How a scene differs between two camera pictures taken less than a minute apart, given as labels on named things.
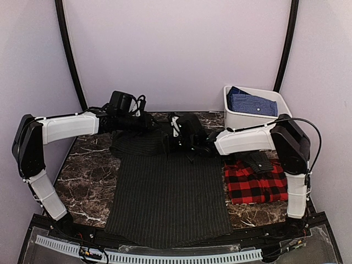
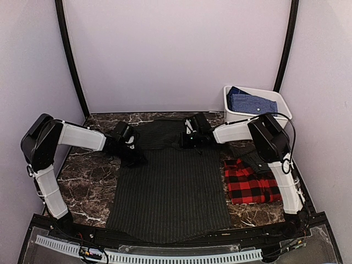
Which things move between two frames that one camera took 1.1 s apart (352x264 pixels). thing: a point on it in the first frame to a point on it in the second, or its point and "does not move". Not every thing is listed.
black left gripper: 147,124 to 138,159
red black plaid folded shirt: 246,186 does not move
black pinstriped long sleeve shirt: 162,196 does not move
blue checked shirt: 239,100 does not move
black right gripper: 170,147 to 185,144
